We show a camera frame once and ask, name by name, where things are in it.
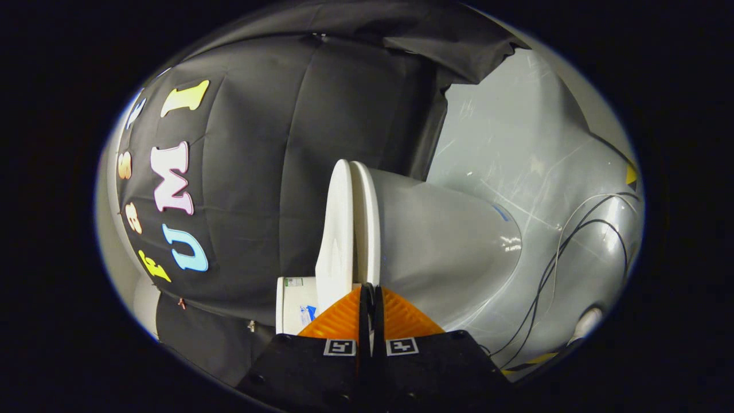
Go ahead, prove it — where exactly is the white rounded object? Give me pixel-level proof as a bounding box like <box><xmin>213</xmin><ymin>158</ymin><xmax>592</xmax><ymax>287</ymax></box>
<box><xmin>567</xmin><ymin>307</ymin><xmax>604</xmax><ymax>345</ymax></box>

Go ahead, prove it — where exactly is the black cable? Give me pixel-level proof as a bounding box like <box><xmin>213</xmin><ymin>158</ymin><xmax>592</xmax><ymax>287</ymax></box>
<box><xmin>499</xmin><ymin>218</ymin><xmax>630</xmax><ymax>371</ymax></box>
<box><xmin>487</xmin><ymin>192</ymin><xmax>641</xmax><ymax>359</ymax></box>

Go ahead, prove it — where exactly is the white cable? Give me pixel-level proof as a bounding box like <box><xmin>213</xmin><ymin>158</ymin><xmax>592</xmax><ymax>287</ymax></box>
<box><xmin>548</xmin><ymin>192</ymin><xmax>631</xmax><ymax>310</ymax></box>

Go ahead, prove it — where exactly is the white ceramic toilet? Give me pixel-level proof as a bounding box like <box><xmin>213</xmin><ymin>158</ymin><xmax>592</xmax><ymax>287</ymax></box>
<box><xmin>275</xmin><ymin>166</ymin><xmax>523</xmax><ymax>335</ymax></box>

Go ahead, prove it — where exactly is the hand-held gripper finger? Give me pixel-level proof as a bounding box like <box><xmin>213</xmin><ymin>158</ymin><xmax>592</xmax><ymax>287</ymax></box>
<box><xmin>236</xmin><ymin>286</ymin><xmax>369</xmax><ymax>413</ymax></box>
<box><xmin>370</xmin><ymin>285</ymin><xmax>508</xmax><ymax>413</ymax></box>

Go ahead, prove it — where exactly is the black backdrop cloth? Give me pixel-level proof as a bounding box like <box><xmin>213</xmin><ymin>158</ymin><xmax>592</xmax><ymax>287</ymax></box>
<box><xmin>115</xmin><ymin>3</ymin><xmax>528</xmax><ymax>388</ymax></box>

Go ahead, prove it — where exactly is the white toilet seat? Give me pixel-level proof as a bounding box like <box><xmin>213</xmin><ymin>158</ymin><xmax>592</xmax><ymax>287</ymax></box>
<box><xmin>351</xmin><ymin>161</ymin><xmax>382</xmax><ymax>287</ymax></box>

